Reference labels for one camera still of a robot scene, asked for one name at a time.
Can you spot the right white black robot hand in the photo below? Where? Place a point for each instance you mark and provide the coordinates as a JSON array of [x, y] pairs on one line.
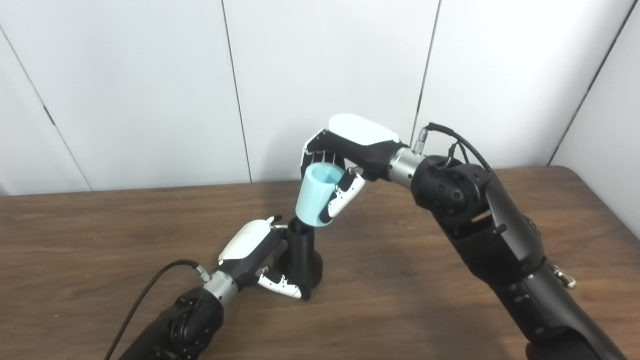
[[365, 140]]

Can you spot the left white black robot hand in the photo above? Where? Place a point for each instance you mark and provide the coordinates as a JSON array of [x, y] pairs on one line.
[[250, 245]]

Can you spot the black flared nozzle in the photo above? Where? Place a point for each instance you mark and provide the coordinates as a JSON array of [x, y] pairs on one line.
[[302, 255]]

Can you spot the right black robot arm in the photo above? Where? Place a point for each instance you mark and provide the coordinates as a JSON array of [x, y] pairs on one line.
[[500, 235]]

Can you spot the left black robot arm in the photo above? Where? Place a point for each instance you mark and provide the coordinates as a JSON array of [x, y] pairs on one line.
[[185, 325]]

